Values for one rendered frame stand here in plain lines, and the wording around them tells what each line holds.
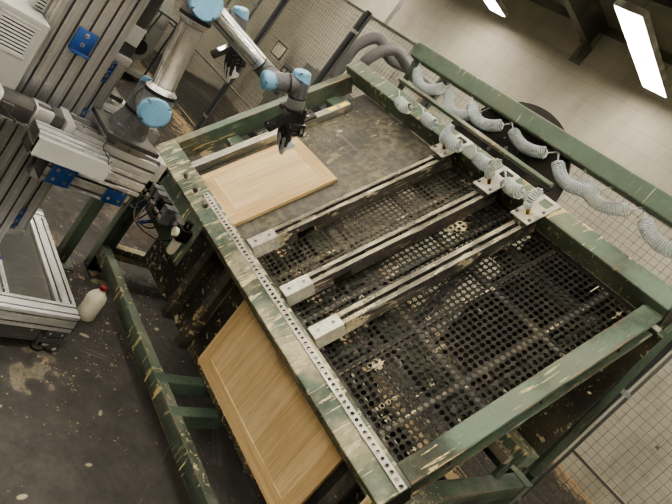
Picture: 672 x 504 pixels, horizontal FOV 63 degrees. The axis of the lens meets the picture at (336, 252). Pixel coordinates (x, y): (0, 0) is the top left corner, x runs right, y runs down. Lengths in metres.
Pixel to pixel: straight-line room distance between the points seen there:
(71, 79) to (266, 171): 1.00
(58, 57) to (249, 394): 1.53
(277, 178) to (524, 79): 5.84
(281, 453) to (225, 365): 0.53
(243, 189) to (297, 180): 0.27
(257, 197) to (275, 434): 1.10
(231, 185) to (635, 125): 5.58
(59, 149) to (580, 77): 6.79
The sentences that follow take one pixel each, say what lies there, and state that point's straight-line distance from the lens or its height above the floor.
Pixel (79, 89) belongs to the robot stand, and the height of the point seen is 1.07.
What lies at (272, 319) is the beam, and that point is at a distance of 2.15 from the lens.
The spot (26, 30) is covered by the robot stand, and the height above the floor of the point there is 1.18.
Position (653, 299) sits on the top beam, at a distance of 2.29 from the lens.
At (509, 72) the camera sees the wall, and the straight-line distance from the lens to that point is 8.38.
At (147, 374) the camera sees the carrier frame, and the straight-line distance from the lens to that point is 2.74.
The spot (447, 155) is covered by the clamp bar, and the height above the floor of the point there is 1.75.
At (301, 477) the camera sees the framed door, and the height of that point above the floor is 0.45.
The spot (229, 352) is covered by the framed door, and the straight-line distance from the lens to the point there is 2.65.
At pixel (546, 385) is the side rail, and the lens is 2.02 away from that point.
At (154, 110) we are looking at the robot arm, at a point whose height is 1.21.
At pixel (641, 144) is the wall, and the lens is 7.37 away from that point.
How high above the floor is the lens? 1.69
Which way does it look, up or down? 14 degrees down
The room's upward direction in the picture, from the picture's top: 39 degrees clockwise
